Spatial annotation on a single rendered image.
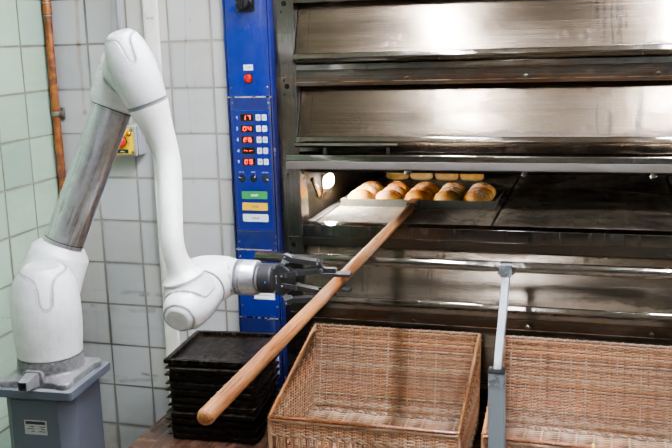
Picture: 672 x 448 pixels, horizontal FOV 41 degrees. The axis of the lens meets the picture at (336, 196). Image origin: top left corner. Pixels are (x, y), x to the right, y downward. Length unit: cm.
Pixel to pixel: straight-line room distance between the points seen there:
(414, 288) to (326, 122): 60
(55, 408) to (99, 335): 118
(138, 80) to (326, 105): 87
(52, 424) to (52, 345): 19
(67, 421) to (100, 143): 68
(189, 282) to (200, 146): 97
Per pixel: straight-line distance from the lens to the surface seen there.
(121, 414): 345
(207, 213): 305
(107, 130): 233
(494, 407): 231
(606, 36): 270
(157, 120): 218
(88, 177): 234
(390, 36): 278
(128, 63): 216
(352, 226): 288
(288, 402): 276
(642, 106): 273
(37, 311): 218
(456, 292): 285
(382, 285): 289
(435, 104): 277
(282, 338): 180
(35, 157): 319
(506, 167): 260
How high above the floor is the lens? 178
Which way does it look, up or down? 10 degrees down
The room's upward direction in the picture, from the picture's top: 2 degrees counter-clockwise
